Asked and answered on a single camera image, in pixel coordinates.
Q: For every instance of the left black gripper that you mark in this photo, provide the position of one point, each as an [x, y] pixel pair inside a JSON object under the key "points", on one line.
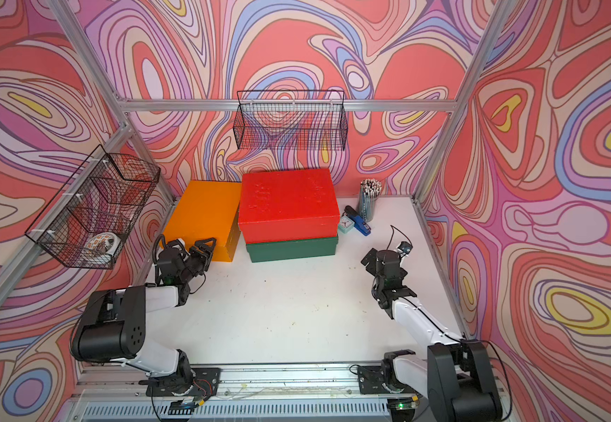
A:
{"points": [[205, 255]]}

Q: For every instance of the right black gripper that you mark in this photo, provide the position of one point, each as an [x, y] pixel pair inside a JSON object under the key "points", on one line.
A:
{"points": [[373, 265]]}

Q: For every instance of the orange shoebox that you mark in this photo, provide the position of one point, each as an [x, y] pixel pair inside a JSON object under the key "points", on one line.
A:
{"points": [[208, 209]]}

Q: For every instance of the red shoebox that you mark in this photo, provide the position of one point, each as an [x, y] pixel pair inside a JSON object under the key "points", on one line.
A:
{"points": [[288, 205]]}

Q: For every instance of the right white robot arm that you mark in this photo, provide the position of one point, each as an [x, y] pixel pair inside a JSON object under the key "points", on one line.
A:
{"points": [[456, 374]]}

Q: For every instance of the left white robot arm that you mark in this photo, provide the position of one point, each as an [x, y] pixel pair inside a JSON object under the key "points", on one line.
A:
{"points": [[113, 326]]}

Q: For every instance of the blue black stapler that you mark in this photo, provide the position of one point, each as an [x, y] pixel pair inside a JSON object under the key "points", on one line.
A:
{"points": [[358, 221]]}

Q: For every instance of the small teal alarm clock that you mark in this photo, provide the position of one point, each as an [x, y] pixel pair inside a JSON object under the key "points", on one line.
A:
{"points": [[346, 224]]}

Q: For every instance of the green shoebox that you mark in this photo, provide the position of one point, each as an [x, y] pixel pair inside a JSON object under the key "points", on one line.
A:
{"points": [[293, 249]]}

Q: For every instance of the clear cup of pencils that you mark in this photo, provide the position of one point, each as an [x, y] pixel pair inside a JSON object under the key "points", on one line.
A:
{"points": [[369, 191]]}

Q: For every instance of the patterned bowl in basket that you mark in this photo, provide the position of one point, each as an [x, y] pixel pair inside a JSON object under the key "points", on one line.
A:
{"points": [[101, 249]]}

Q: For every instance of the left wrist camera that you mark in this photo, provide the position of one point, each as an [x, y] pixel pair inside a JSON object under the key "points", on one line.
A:
{"points": [[177, 246]]}

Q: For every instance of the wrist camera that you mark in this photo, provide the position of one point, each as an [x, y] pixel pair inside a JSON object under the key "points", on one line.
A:
{"points": [[404, 248], [177, 246]]}

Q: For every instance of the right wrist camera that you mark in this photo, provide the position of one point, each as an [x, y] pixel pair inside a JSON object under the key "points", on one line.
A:
{"points": [[404, 248]]}

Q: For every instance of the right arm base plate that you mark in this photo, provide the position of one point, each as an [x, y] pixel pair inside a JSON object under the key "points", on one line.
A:
{"points": [[372, 381]]}

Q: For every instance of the black wire basket left wall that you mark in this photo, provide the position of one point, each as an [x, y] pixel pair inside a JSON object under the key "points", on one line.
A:
{"points": [[106, 193]]}

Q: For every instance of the black wire basket wall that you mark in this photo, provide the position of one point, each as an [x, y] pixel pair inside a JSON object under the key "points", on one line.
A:
{"points": [[106, 193], [291, 120]]}

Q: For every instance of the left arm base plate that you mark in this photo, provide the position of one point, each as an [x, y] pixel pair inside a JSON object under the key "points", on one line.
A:
{"points": [[200, 383]]}

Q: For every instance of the aluminium front rail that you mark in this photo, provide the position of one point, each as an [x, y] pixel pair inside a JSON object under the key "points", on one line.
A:
{"points": [[246, 392]]}

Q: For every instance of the black wire basket back wall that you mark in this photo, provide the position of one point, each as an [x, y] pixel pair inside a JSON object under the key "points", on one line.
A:
{"points": [[291, 120]]}

